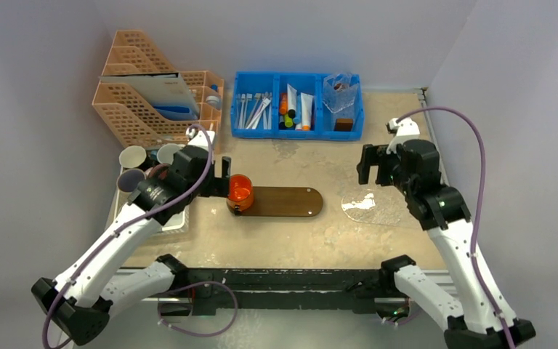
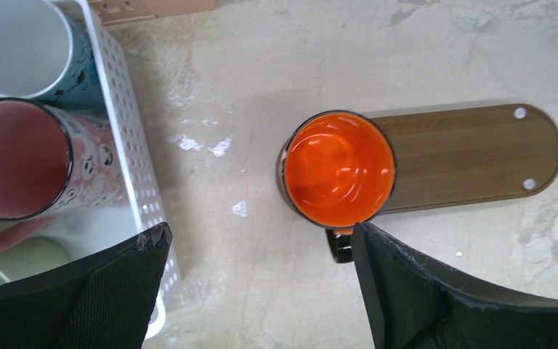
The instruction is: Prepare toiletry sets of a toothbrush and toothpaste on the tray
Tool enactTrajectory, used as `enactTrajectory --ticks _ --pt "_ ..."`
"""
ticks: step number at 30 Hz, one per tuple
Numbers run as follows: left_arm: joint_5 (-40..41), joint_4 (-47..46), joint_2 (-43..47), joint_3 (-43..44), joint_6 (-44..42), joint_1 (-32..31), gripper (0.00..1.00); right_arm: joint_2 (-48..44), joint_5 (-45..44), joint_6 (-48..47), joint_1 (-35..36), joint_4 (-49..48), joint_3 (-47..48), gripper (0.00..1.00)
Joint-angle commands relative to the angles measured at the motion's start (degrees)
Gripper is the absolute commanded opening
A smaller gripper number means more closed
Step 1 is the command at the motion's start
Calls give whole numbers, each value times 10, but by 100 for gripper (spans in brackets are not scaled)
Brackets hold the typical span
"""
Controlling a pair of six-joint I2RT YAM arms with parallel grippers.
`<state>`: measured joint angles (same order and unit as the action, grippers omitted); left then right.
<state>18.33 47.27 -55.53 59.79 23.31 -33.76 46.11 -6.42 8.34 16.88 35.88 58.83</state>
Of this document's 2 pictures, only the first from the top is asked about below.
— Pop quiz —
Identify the orange translucent cup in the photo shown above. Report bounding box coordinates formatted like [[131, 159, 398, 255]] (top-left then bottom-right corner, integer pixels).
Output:
[[227, 174, 254, 212]]

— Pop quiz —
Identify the clear glass toothbrush holder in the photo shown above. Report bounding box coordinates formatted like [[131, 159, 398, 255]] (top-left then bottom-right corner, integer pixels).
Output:
[[322, 73, 360, 113]]

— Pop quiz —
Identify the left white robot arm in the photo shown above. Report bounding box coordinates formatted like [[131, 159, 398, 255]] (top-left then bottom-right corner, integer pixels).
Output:
[[31, 145, 231, 348]]

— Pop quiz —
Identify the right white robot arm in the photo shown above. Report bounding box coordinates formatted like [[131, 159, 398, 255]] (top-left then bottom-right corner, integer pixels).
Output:
[[357, 140, 536, 348]]

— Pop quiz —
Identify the brown wooden oval tray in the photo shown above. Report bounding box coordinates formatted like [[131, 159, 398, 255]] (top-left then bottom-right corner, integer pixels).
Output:
[[226, 186, 323, 217]]

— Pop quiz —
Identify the maroon ceramic mug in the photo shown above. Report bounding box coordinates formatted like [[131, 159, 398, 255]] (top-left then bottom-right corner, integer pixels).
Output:
[[148, 164, 170, 178]]

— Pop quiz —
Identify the brown wooden block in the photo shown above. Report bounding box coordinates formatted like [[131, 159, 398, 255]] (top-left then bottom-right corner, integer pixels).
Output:
[[333, 118, 355, 132]]

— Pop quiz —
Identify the cream ceramic mug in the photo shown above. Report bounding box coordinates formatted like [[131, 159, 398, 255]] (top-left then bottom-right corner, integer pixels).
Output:
[[118, 145, 147, 169]]

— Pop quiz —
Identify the purple ceramic mug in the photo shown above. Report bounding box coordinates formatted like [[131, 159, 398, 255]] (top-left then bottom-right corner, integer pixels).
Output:
[[116, 169, 146, 193]]

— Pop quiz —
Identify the blue plastic compartment bin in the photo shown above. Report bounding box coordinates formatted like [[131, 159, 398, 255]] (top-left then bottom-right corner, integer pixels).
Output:
[[230, 71, 365, 142]]

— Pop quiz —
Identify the yellow green small tube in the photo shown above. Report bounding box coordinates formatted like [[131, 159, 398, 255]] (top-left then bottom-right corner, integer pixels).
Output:
[[283, 113, 294, 129]]

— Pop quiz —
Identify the peach plastic desk organizer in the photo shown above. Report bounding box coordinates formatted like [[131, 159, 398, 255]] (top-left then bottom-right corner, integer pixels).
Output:
[[92, 29, 225, 149]]

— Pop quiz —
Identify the white paper folder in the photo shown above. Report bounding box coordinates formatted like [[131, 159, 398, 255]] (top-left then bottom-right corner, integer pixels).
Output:
[[100, 73, 200, 120]]

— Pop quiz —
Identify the orange small tube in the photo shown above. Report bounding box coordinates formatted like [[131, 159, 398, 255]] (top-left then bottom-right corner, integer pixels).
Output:
[[278, 92, 288, 115]]

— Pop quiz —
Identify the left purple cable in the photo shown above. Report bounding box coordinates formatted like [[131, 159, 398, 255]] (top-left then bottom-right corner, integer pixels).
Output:
[[41, 124, 240, 349]]

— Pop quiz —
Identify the purple cable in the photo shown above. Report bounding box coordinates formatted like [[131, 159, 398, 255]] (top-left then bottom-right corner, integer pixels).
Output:
[[41, 124, 240, 349], [394, 106, 518, 349]]

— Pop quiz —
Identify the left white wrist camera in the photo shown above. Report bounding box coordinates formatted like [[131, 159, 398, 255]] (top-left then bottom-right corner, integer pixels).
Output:
[[185, 124, 217, 150]]

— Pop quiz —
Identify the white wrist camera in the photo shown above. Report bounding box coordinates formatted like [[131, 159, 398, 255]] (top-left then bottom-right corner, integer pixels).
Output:
[[185, 124, 217, 150], [386, 117, 420, 154]]

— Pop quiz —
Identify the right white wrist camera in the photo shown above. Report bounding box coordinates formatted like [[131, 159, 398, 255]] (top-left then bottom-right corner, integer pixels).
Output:
[[386, 117, 420, 154]]

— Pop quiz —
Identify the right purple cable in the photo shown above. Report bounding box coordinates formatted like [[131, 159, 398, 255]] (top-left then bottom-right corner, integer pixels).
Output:
[[394, 106, 518, 349]]

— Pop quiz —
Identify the black aluminium base frame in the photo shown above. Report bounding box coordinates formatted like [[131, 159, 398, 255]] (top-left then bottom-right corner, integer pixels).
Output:
[[151, 268, 406, 316]]

